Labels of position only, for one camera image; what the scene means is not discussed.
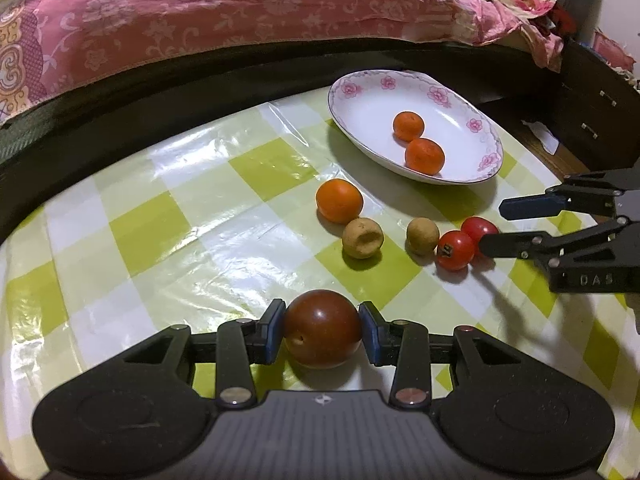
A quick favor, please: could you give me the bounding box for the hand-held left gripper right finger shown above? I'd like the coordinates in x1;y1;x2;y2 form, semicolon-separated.
358;301;523;408

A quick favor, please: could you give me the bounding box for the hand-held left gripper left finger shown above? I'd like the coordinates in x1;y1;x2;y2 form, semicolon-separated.
120;299;287;408

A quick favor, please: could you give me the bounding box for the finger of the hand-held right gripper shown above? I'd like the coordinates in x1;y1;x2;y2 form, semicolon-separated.
499;162;640;221
478;216;631;268

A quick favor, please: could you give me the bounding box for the red cherry tomato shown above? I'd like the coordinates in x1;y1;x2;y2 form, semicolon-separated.
436;230;476;272
460;216;500;257

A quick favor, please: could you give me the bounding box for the dark red plum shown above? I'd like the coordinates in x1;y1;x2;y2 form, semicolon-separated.
283;289;363;370

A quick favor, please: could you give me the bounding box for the smooth brown round fruit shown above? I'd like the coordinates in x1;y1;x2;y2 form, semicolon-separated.
405;217;441;256

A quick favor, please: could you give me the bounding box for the dented brown round fruit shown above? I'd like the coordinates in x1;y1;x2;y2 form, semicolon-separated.
342;217;385;260

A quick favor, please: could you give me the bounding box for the large orange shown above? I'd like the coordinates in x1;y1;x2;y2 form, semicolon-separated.
315;178;364;225

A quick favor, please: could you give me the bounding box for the white floral plate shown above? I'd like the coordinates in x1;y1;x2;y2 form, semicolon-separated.
327;69;504;185

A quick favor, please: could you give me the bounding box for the white paper scrap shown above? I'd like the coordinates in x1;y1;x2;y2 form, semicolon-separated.
522;120;560;155

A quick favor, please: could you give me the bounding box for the small tangerine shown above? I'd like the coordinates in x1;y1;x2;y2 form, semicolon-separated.
404;138;446;176
393;111;425;142

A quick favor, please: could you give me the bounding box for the dark wooden nightstand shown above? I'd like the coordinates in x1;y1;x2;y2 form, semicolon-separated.
552;35;640;173

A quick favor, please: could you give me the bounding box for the pink item on nightstand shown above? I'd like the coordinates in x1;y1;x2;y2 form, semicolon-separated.
592;30;637;72

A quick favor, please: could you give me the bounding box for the red cloth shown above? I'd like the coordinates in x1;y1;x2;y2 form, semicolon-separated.
547;4;578;37

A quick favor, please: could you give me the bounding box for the bed with pink quilt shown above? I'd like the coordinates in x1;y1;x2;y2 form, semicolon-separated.
0;0;603;241

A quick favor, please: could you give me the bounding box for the pink floral bedsheet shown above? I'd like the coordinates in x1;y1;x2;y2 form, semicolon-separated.
0;0;566;126

